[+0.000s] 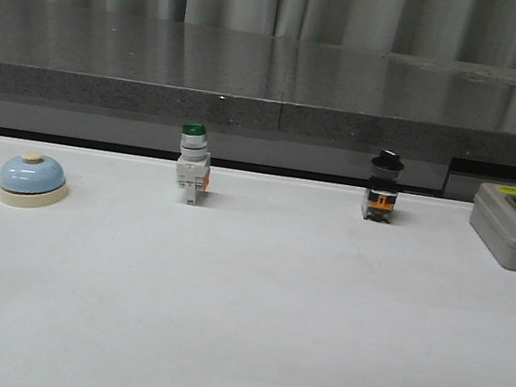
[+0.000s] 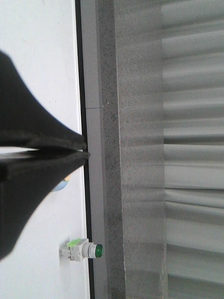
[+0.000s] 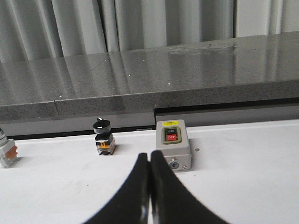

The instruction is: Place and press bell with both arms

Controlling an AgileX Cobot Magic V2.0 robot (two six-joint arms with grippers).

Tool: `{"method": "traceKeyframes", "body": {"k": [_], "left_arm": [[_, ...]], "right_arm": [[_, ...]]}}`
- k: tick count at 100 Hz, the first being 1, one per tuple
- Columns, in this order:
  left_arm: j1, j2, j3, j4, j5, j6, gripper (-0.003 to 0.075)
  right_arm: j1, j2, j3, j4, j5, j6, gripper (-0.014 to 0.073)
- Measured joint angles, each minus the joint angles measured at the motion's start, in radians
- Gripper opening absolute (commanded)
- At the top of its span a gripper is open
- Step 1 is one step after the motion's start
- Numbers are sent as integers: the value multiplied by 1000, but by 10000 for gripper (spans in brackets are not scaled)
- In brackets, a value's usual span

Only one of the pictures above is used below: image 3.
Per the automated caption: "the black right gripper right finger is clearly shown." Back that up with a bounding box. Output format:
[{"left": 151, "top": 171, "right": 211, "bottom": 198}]
[{"left": 150, "top": 151, "right": 226, "bottom": 224}]

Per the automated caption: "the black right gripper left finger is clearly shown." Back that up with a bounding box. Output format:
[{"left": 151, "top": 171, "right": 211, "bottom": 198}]
[{"left": 86, "top": 153, "right": 150, "bottom": 224}]

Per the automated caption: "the grey stone counter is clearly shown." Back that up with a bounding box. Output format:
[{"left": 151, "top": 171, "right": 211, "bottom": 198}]
[{"left": 0, "top": 31, "right": 299, "bottom": 137}]

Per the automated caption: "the grey curtain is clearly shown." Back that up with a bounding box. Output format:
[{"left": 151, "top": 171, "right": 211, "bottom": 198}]
[{"left": 0, "top": 0, "right": 299, "bottom": 63}]

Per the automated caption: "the grey on-off switch box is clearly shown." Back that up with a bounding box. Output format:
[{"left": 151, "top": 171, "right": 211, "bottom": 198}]
[{"left": 156, "top": 119, "right": 192, "bottom": 171}]

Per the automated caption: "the black rotary selector switch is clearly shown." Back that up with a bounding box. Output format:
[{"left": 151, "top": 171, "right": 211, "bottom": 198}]
[{"left": 93, "top": 118, "right": 116, "bottom": 155}]

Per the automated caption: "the green pushbutton switch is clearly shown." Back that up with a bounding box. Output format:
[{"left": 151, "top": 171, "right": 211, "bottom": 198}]
[{"left": 0, "top": 129, "right": 18, "bottom": 168}]

